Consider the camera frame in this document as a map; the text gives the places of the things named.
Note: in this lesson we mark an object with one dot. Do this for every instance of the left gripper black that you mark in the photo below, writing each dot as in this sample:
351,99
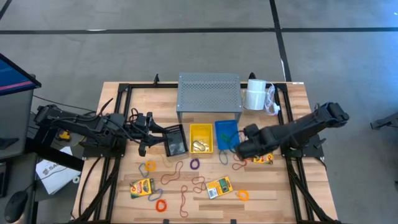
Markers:
140,130

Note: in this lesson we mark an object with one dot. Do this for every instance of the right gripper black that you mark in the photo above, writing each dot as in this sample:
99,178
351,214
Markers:
248,150

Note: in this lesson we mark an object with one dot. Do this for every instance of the red rubber band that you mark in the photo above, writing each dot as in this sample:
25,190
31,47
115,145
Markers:
174,174
199,185
184,199
238,165

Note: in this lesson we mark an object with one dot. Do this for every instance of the yellow green crayon box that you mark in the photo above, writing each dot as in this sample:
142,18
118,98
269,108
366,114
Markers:
219,187
264,159
142,188

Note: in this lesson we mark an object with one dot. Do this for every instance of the black computer mouse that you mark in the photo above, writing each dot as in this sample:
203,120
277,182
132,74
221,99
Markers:
15,205

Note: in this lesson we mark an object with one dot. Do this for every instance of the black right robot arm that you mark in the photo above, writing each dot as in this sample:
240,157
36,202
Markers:
298,130

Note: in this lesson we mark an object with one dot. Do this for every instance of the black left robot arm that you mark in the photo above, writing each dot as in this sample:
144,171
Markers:
87,127

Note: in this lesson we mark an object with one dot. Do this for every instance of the grey desk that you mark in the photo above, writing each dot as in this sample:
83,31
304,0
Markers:
15,118

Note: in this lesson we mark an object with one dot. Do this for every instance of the black plastic basket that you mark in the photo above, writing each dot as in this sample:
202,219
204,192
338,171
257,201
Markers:
178,146

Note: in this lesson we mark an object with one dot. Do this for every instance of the blue plastic basket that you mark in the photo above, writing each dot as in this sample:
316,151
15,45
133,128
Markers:
224,126

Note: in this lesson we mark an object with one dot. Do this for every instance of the yellow plastic basket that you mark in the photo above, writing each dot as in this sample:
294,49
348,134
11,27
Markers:
201,126

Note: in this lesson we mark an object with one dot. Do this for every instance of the clear plastic wrapper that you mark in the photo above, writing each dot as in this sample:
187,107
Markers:
273,107

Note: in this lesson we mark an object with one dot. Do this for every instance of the white plastic roll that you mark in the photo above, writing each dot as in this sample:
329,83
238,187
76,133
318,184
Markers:
255,96

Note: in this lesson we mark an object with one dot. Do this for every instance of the grey perforated metal shelf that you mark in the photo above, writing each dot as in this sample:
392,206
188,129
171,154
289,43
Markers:
210,93

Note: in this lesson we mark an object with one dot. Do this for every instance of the yellow tool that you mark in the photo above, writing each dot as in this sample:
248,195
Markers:
64,136

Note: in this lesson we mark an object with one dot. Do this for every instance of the black support beam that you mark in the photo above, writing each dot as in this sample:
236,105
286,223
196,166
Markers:
56,155

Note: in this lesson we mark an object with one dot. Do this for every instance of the black equipment stand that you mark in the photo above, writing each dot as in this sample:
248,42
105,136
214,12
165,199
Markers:
384,123

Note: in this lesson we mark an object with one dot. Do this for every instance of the monitor with blue screen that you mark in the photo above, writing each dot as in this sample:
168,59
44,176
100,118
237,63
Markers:
12,77

